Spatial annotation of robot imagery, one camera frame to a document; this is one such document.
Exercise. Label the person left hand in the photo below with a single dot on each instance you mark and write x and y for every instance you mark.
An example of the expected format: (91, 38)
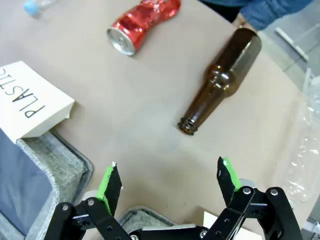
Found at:
(242, 22)

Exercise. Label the grey fabric basket for plastic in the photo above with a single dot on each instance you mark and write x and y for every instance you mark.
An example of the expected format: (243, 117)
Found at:
(50, 160)

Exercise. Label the person left forearm denim sleeve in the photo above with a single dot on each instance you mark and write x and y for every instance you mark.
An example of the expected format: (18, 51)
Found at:
(270, 12)

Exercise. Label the brown glass beer bottle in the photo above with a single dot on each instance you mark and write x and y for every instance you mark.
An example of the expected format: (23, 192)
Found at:
(225, 80)

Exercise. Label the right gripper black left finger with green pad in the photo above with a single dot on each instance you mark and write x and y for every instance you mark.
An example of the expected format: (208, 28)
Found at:
(111, 186)

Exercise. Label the clear plastic bottle blue cap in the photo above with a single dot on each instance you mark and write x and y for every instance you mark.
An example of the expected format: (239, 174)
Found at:
(31, 6)

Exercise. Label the clear plastic bag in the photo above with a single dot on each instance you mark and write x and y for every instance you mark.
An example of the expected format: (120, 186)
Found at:
(305, 150)

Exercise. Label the white metal floor bar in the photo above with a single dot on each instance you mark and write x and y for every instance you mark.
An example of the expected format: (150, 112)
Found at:
(291, 43)

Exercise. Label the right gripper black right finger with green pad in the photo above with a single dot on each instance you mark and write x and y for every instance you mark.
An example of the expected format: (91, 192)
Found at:
(226, 185)

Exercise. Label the grey fabric basket for cans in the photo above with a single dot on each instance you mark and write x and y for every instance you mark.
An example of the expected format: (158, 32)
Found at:
(142, 216)

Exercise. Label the white folded card plastic basket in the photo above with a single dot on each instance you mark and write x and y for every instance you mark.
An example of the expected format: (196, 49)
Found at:
(25, 95)

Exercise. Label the crushed red soda can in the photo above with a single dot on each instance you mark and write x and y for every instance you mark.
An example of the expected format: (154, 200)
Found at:
(140, 22)

